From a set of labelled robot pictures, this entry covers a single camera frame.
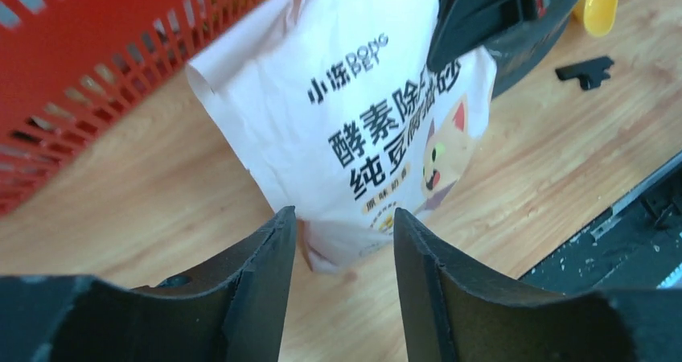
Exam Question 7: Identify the cat litter bag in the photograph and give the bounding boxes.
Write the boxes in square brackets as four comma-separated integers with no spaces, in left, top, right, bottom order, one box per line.
[187,0,496,273]

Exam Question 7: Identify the red plastic shopping basket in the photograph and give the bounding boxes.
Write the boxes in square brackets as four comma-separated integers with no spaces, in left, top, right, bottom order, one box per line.
[1,0,263,213]

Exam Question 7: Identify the grey plastic litter box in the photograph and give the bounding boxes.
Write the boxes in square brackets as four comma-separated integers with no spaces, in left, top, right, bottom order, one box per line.
[484,0,578,97]

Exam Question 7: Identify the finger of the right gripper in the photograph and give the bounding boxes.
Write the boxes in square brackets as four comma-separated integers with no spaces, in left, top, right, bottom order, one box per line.
[426,0,524,72]

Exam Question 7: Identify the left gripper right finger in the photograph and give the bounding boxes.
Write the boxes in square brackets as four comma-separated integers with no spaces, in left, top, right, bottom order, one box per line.
[393,208,681,361]

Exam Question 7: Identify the yellow plastic scoop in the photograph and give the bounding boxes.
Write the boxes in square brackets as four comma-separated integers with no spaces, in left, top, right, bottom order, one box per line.
[572,0,618,38]

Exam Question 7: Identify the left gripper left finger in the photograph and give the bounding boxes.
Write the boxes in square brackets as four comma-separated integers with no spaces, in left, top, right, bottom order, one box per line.
[1,207,297,361]

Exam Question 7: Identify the black bag clip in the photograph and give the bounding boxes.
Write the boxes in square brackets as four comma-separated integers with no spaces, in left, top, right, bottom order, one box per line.
[555,56,614,91]

